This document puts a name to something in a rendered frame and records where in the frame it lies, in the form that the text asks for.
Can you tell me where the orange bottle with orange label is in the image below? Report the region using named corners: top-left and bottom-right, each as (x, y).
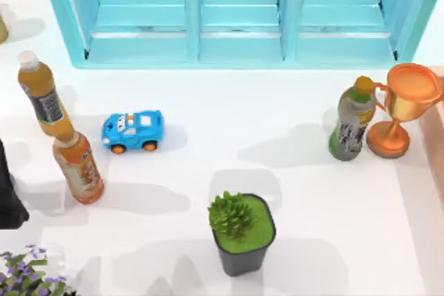
top-left (51, 130), bottom-right (105, 205)

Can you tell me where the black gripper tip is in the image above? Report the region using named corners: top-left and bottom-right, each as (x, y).
top-left (0, 139), bottom-right (30, 230)

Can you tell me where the salmon-coloured box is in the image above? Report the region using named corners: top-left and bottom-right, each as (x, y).
top-left (418, 103), bottom-right (444, 193)

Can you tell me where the green plant in black pot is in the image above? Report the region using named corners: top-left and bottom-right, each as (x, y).
top-left (207, 190), bottom-right (278, 277)

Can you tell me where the light blue rack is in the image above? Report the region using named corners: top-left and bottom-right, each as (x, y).
top-left (38, 0), bottom-right (444, 70)

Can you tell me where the olive yellow cup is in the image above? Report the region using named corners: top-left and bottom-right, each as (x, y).
top-left (0, 15), bottom-right (9, 46)

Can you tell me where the copper trophy cup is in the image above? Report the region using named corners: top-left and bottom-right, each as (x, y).
top-left (366, 62), bottom-right (444, 159)

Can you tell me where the green bottle with yellow cap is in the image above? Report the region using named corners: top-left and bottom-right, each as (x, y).
top-left (328, 76), bottom-right (378, 162)

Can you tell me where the amber bottle with white cap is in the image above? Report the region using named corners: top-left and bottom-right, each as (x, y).
top-left (17, 51), bottom-right (75, 141)

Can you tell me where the purple flower plant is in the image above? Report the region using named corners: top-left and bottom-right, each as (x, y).
top-left (0, 243), bottom-right (74, 296)

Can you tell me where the blue toy car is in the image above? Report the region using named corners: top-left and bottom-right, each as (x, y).
top-left (101, 110), bottom-right (165, 155)

